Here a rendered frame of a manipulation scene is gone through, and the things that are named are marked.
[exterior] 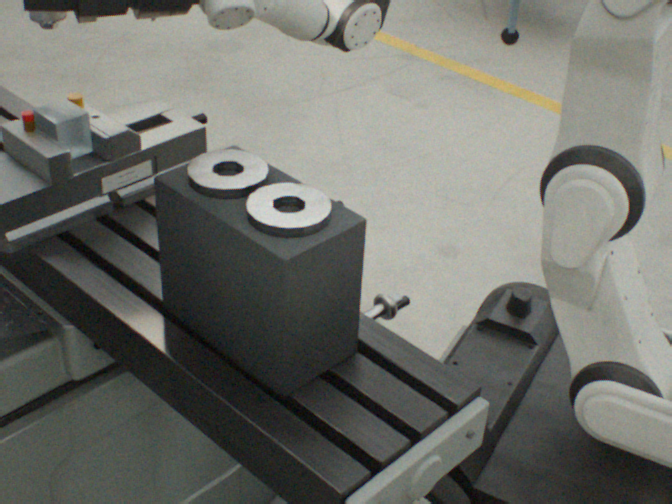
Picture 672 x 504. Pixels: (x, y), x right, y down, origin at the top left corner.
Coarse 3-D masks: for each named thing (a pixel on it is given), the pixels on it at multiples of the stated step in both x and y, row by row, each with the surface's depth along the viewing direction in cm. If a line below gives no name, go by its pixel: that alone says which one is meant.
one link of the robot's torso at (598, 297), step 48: (576, 192) 127; (624, 192) 125; (576, 240) 130; (624, 240) 140; (576, 288) 137; (624, 288) 138; (576, 336) 144; (624, 336) 140; (576, 384) 146; (624, 384) 141
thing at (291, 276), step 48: (192, 192) 105; (240, 192) 104; (288, 192) 103; (192, 240) 106; (240, 240) 99; (288, 240) 98; (336, 240) 100; (192, 288) 110; (240, 288) 103; (288, 288) 97; (336, 288) 103; (240, 336) 107; (288, 336) 101; (336, 336) 108; (288, 384) 105
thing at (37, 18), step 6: (30, 12) 121; (36, 12) 121; (42, 12) 120; (48, 12) 120; (54, 12) 121; (60, 12) 122; (66, 12) 123; (30, 18) 122; (36, 18) 121; (42, 18) 121; (48, 18) 121; (54, 18) 121; (60, 18) 122
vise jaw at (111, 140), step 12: (84, 108) 137; (96, 108) 139; (96, 120) 134; (108, 120) 134; (96, 132) 131; (108, 132) 131; (120, 132) 132; (132, 132) 133; (96, 144) 132; (108, 144) 131; (120, 144) 133; (132, 144) 134; (108, 156) 132; (120, 156) 134
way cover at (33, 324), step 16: (0, 272) 135; (0, 288) 131; (16, 288) 132; (0, 304) 127; (16, 304) 128; (32, 304) 129; (0, 320) 123; (16, 320) 124; (32, 320) 125; (48, 320) 126; (0, 336) 120; (16, 336) 121
